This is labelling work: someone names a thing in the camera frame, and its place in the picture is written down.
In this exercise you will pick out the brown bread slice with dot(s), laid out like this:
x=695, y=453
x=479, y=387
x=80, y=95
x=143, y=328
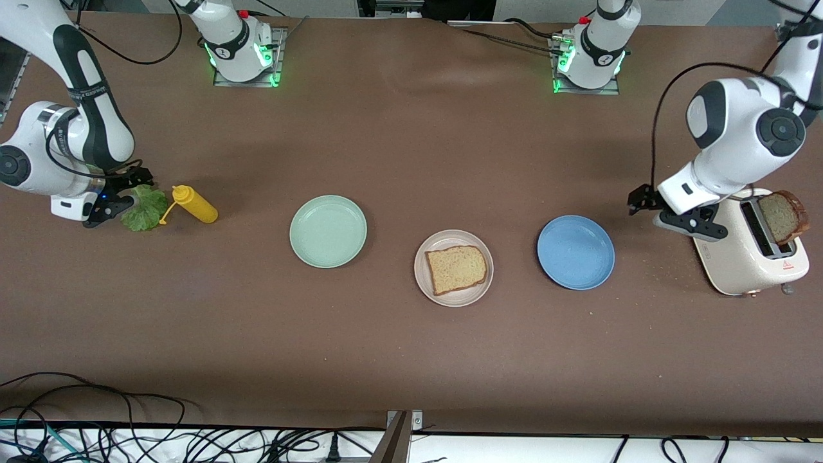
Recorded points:
x=781, y=218
x=456, y=269

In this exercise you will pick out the aluminium corner bracket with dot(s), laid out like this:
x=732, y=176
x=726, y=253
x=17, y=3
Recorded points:
x=416, y=421

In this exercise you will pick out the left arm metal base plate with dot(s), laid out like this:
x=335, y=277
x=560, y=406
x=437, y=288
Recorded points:
x=611, y=91

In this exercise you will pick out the beige plate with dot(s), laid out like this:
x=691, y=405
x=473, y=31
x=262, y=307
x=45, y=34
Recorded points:
x=460, y=299

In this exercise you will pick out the grey metal post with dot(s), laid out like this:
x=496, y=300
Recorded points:
x=392, y=444

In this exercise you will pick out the yellow squeeze bottle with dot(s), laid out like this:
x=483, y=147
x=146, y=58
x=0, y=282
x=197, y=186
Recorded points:
x=196, y=206

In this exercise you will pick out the brown table cover sheet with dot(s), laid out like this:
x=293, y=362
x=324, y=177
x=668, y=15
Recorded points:
x=411, y=360

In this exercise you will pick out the black power plug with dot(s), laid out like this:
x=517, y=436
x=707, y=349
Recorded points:
x=333, y=453

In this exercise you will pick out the green plate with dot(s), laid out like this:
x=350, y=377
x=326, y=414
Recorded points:
x=328, y=231

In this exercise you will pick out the blue plate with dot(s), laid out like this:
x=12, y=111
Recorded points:
x=575, y=252

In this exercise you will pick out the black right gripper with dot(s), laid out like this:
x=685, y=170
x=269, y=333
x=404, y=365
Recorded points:
x=122, y=184

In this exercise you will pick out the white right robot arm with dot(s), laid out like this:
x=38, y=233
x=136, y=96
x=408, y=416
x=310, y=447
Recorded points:
x=231, y=45

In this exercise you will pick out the white toaster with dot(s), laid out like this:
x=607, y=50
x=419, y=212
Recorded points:
x=733, y=263

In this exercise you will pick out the aluminium frame corner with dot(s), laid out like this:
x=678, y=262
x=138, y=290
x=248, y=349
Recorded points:
x=786, y=32

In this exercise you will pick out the green lettuce leaf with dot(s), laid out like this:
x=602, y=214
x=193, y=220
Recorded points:
x=148, y=212

